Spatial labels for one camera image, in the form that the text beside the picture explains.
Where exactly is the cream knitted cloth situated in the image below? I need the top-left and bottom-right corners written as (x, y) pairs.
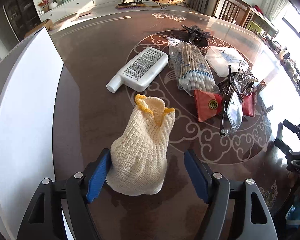
top-left (106, 94), bottom-right (175, 196)

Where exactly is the bag of cotton swabs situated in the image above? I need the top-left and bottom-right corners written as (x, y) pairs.
top-left (167, 37), bottom-right (220, 96)

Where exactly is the red packet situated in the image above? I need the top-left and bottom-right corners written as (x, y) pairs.
top-left (194, 89), bottom-right (223, 122)

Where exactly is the clear plastic container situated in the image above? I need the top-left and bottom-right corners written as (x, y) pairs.
top-left (205, 46), bottom-right (248, 77)

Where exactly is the black hair clip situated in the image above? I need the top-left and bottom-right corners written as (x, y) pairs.
top-left (181, 24), bottom-right (212, 48)

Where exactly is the wooden side chair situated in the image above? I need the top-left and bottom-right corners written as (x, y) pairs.
top-left (213, 0), bottom-right (253, 28)

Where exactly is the white lotion bottle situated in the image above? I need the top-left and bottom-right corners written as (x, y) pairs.
top-left (106, 47), bottom-right (168, 93)

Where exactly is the white cardboard box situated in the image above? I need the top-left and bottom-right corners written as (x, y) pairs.
top-left (0, 28), bottom-right (64, 239)

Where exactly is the brown cardboard box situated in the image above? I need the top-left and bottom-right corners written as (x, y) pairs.
top-left (24, 19), bottom-right (53, 38)

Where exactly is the dark display shelf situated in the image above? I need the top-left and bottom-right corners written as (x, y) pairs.
top-left (4, 0), bottom-right (41, 41)

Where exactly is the red flower vase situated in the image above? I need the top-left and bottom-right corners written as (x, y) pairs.
top-left (37, 0), bottom-right (50, 13)

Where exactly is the white tv cabinet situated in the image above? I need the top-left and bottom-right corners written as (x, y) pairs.
top-left (39, 0), bottom-right (134, 22)

